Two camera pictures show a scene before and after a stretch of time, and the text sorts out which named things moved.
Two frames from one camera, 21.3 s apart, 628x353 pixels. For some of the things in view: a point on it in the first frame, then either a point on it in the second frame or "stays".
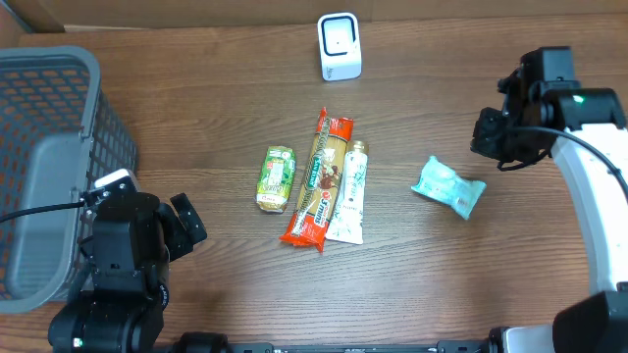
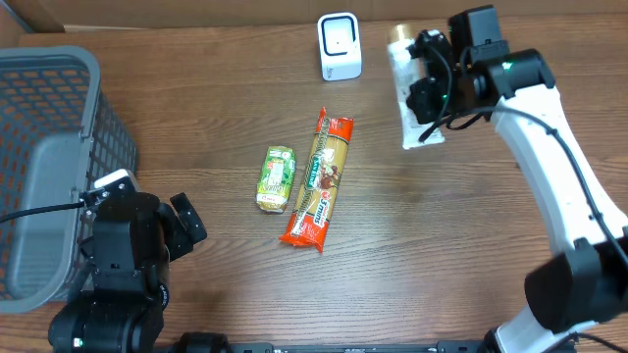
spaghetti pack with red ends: (316, 202) stays
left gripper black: (178, 229) stays
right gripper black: (482, 144) -> (422, 107)
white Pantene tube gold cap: (347, 224) -> (407, 71)
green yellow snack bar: (276, 179) stays
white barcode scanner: (340, 45) stays
